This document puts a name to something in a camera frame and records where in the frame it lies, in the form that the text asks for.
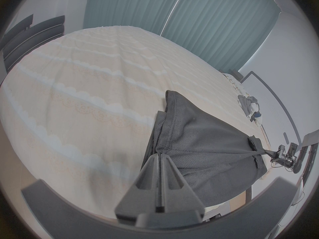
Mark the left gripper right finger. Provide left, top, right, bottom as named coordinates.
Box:
left=161, top=154, right=205, bottom=217

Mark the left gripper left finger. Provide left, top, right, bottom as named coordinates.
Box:
left=115, top=153, right=160, bottom=220

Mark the black T-shirt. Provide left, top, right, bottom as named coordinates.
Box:
left=141, top=90, right=268, bottom=207

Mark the pile of clothes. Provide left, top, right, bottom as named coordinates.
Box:
left=237, top=95, right=263, bottom=126

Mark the bed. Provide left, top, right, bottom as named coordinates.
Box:
left=0, top=25, right=303, bottom=220

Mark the white printed pillow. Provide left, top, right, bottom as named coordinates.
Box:
left=222, top=72, right=250, bottom=95

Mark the grey bedside table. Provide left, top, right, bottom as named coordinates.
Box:
left=228, top=69, right=243, bottom=80

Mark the blue-green curtain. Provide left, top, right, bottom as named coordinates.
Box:
left=83, top=0, right=188, bottom=35
left=162, top=0, right=281, bottom=70

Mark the black chest of drawers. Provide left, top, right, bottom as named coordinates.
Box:
left=2, top=15, right=65, bottom=69

